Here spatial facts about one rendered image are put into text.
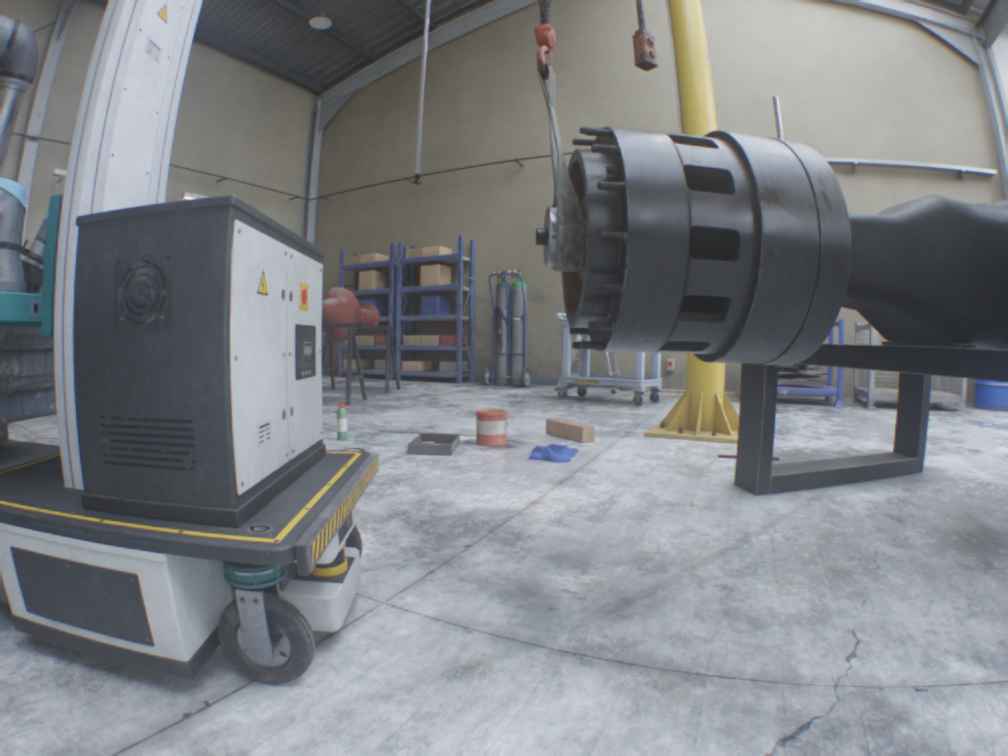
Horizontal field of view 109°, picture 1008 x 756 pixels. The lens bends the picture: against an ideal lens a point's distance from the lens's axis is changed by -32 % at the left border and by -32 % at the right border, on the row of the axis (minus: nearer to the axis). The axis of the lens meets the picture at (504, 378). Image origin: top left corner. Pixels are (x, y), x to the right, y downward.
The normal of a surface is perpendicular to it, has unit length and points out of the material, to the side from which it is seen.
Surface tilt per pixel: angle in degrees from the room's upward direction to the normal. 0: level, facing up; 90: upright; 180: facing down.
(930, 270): 90
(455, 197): 90
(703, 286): 120
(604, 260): 113
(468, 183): 90
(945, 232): 90
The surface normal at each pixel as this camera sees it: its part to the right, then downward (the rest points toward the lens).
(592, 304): 0.00, 0.82
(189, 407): 0.07, 0.07
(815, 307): 0.01, 0.59
